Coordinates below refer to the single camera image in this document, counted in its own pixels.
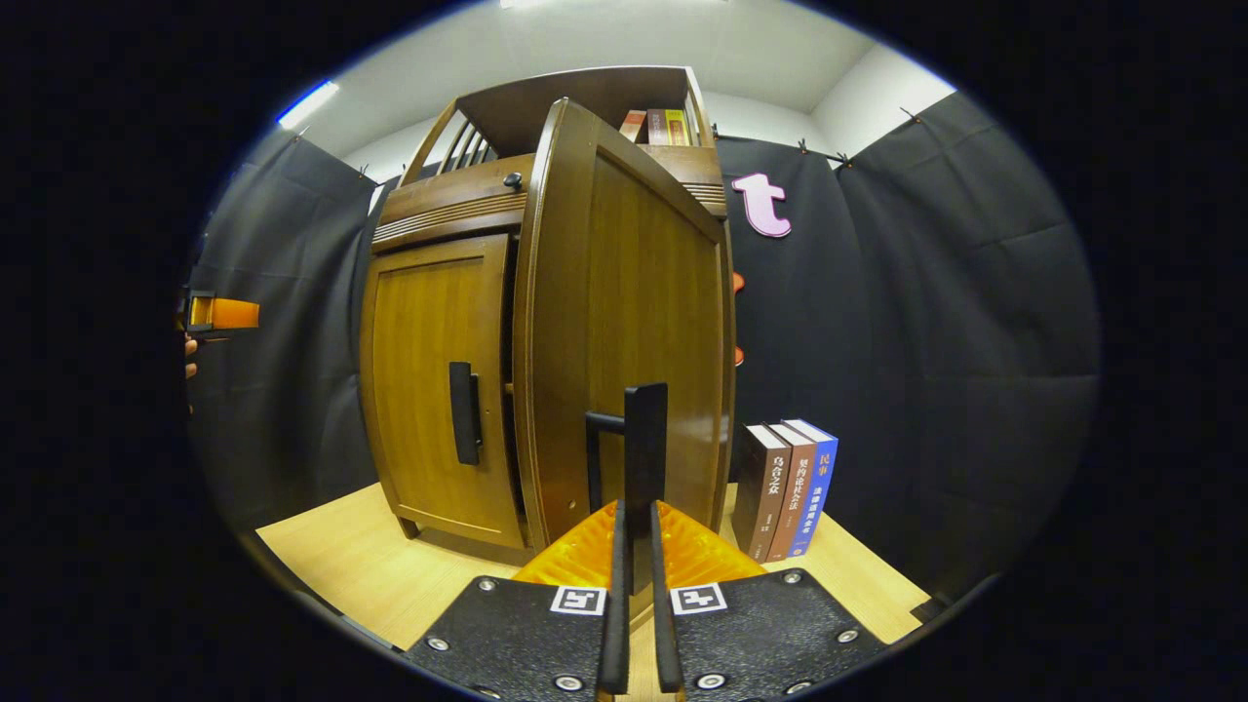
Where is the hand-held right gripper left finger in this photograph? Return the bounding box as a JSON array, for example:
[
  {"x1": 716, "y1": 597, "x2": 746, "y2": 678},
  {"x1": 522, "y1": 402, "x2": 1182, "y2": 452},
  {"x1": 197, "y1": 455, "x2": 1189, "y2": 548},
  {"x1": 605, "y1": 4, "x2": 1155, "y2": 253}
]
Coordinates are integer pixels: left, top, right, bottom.
[{"x1": 403, "y1": 499, "x2": 632, "y2": 698}]

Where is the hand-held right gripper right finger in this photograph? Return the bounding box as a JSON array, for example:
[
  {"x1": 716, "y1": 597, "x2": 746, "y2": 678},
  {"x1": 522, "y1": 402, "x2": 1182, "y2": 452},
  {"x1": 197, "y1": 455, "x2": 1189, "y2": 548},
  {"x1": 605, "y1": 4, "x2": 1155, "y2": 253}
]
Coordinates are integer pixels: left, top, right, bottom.
[{"x1": 648, "y1": 500, "x2": 890, "y2": 698}]

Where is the wooden shoe cabinet door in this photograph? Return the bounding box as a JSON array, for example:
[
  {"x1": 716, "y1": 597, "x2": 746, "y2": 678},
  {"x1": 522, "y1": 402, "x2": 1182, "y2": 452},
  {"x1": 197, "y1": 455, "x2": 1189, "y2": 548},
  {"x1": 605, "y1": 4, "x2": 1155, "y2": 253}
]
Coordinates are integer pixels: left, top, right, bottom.
[
  {"x1": 513, "y1": 97, "x2": 738, "y2": 559},
  {"x1": 359, "y1": 232, "x2": 528, "y2": 551}
]

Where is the wooden double-door shoe cabinet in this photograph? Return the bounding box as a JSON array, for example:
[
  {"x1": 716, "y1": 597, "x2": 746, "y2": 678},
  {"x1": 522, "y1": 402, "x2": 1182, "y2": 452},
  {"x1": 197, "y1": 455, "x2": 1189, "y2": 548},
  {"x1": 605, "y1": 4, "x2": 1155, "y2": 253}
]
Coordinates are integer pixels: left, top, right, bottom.
[{"x1": 359, "y1": 65, "x2": 739, "y2": 566}]

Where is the dark brown standing book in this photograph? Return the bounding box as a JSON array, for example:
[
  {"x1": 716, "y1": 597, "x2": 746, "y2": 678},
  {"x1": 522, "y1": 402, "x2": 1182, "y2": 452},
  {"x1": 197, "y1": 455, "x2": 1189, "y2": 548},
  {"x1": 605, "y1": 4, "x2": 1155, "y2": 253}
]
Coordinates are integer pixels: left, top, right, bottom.
[{"x1": 731, "y1": 424, "x2": 794, "y2": 560}]

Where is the blue white standing book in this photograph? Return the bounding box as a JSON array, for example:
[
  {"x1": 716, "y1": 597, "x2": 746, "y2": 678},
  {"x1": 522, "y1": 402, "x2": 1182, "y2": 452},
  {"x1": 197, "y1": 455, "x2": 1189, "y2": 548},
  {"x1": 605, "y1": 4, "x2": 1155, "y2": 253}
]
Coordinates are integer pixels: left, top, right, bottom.
[{"x1": 786, "y1": 419, "x2": 840, "y2": 560}]

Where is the black backdrop cloth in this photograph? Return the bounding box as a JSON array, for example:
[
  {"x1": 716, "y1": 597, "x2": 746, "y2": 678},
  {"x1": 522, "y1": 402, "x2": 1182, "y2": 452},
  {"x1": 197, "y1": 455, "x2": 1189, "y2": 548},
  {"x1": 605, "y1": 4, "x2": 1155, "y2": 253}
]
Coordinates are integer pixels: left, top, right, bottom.
[{"x1": 185, "y1": 91, "x2": 1103, "y2": 602}]

